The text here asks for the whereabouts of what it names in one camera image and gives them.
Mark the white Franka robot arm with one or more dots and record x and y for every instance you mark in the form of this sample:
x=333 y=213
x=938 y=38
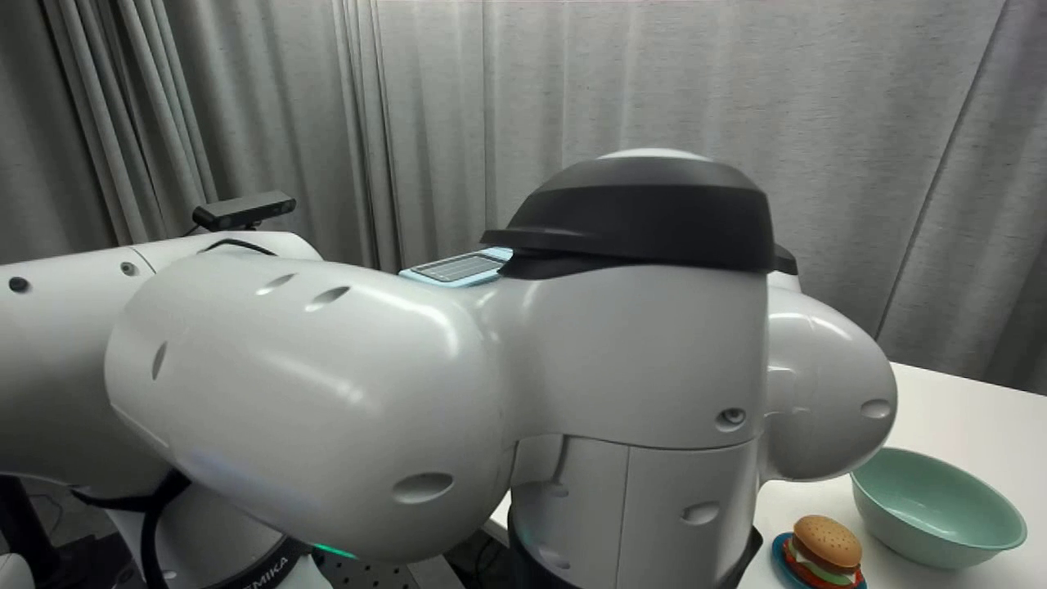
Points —
x=435 y=415

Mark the toy hamburger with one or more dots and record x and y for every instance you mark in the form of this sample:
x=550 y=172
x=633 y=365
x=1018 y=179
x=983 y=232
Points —
x=824 y=545

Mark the mint green bowl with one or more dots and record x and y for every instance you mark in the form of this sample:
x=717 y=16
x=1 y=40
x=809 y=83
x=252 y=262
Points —
x=938 y=512

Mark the black bar camera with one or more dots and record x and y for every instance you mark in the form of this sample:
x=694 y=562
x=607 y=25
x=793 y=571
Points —
x=246 y=211

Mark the small blue plate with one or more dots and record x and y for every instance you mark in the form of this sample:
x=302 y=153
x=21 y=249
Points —
x=778 y=557

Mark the grey curtain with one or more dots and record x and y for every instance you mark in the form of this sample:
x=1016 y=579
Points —
x=820 y=110

